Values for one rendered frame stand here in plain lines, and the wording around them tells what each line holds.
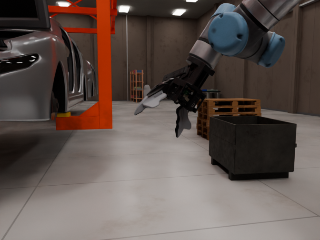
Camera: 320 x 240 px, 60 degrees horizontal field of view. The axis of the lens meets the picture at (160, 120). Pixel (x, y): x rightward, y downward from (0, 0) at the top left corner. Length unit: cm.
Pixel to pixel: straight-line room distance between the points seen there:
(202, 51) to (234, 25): 18
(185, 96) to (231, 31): 22
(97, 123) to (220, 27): 309
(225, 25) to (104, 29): 310
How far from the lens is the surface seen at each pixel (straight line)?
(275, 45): 66
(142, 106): 70
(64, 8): 921
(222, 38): 54
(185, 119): 74
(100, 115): 354
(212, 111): 549
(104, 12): 363
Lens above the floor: 104
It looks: 7 degrees down
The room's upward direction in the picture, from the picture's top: straight up
